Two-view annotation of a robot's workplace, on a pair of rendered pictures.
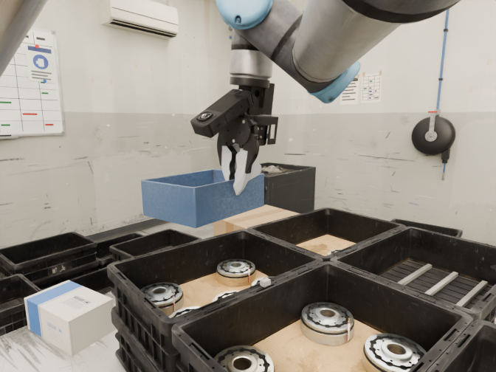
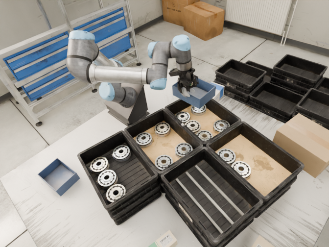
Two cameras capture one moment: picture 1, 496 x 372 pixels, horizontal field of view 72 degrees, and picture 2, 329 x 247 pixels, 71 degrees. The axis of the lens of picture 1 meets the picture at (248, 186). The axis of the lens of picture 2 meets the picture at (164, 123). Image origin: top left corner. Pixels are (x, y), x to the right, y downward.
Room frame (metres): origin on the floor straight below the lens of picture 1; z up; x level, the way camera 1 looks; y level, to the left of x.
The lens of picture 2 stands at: (0.67, -0.97, 1.95)
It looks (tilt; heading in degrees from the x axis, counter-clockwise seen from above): 46 degrees down; 101
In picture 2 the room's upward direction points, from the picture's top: 7 degrees counter-clockwise
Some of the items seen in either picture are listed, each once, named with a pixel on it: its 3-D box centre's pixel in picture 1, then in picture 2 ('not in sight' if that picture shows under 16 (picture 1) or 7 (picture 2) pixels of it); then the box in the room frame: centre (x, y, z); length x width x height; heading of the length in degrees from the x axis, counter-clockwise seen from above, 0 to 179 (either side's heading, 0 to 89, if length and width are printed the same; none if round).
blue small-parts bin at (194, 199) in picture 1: (205, 193); (193, 90); (0.67, 0.09, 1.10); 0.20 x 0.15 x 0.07; 142
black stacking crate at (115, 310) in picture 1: (218, 287); (200, 120); (0.72, 0.07, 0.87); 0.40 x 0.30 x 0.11; 130
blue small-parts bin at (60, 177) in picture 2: not in sight; (58, 176); (-0.16, -0.29, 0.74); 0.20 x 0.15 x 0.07; 148
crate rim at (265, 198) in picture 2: (326, 230); (251, 156); (0.98, -0.24, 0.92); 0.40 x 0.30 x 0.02; 130
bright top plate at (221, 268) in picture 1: (235, 267); (221, 125); (0.85, 0.03, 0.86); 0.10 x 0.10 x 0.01
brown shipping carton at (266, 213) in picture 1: (257, 233); (306, 144); (1.35, -0.04, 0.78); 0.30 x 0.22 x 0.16; 131
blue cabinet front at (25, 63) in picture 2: not in sight; (49, 66); (-0.97, 1.17, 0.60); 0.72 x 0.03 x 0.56; 51
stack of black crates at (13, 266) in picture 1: (52, 286); (293, 85); (1.69, 1.06, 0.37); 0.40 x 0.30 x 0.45; 141
